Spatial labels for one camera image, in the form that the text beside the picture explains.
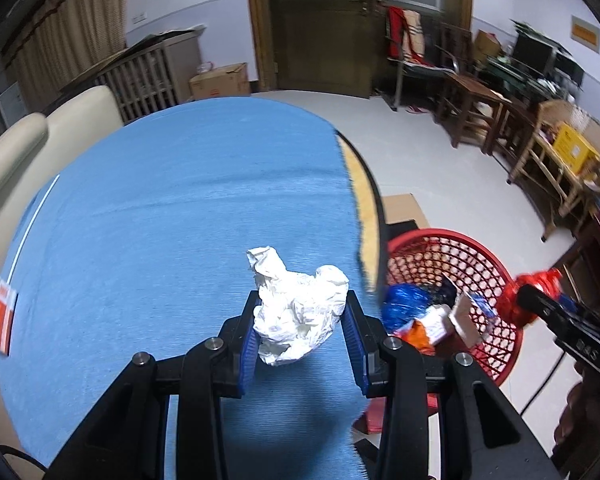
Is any blue table cloth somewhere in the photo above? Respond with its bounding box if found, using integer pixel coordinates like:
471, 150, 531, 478
0, 98, 378, 464

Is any wicker bamboo chair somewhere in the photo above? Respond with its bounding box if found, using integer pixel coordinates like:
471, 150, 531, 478
507, 100, 600, 242

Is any red plastic mesh basket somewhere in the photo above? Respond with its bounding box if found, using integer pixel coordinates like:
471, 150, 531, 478
380, 228, 522, 385

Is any grey slatted cabinet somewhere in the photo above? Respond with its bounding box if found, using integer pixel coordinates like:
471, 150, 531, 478
61, 24, 207, 124

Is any black plastic bag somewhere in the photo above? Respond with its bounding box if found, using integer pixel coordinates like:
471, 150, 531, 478
424, 278, 457, 308

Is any dark wooden side table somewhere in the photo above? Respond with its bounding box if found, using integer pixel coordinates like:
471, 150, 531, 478
434, 74, 509, 155

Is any blue plastic bag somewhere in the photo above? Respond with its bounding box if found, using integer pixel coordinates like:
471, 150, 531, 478
380, 283, 431, 333

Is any beige leather sofa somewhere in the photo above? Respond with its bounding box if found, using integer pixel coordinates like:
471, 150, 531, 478
0, 86, 123, 270

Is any yellow cardboard box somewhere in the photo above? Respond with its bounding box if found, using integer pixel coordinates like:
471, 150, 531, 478
553, 122, 600, 174

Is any brown cardboard box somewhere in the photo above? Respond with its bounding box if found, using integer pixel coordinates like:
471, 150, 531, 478
189, 63, 251, 101

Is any white blue medicine box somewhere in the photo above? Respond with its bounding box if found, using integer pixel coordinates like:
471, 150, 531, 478
450, 292, 498, 348

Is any beige curtain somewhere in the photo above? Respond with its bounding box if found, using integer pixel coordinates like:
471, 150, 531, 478
2, 0, 126, 112

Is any person's right hand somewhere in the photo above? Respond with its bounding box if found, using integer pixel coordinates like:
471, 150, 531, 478
553, 362, 600, 458

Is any metal chair with clothes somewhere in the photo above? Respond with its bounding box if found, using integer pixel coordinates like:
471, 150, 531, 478
386, 6, 460, 112

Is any white paper ball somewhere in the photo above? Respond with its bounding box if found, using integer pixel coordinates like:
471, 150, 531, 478
247, 246, 349, 366

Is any flat cardboard sheet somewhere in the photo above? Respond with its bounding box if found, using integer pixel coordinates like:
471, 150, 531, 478
382, 193, 429, 229

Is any red plastic bag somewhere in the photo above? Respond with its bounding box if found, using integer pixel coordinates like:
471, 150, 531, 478
495, 269, 562, 328

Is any white snack packet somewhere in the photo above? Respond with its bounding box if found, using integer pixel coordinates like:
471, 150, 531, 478
418, 304, 454, 346

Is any computer monitor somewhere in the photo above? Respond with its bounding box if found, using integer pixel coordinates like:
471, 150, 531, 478
510, 32, 555, 77

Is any orange plastic wrapper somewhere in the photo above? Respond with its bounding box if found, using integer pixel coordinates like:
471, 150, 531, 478
394, 320, 436, 356

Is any dark wooden door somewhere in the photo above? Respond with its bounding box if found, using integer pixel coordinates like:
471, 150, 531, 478
248, 0, 472, 98

